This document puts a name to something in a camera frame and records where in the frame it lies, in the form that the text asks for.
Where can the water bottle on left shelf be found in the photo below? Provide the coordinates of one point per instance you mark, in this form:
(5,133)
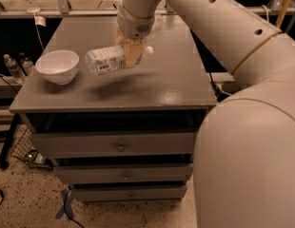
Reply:
(14,69)

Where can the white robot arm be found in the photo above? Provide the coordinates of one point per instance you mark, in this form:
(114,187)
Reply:
(244,155)

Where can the black tripod leg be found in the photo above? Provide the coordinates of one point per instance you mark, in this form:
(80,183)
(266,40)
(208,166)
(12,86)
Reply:
(7,136)

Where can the white bowl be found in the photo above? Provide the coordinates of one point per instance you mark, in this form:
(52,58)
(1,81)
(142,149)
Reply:
(59,67)

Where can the grey drawer cabinet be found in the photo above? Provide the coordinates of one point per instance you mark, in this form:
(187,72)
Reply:
(168,92)

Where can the middle grey drawer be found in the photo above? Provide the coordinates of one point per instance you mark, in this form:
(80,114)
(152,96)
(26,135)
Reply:
(125,173)

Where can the grey drawer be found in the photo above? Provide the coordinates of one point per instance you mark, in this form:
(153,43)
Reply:
(153,192)
(87,145)
(125,173)

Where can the bottom grey drawer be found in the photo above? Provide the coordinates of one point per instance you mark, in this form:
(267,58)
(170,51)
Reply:
(153,192)

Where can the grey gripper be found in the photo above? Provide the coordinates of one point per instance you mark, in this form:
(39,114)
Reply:
(133,27)

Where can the white lamp with tag cord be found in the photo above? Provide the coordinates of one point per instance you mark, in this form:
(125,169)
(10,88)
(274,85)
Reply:
(39,21)

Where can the top grey drawer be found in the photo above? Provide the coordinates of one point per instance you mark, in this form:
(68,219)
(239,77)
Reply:
(87,145)

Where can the wire mesh basket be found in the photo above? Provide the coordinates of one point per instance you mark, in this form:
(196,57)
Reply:
(26,152)

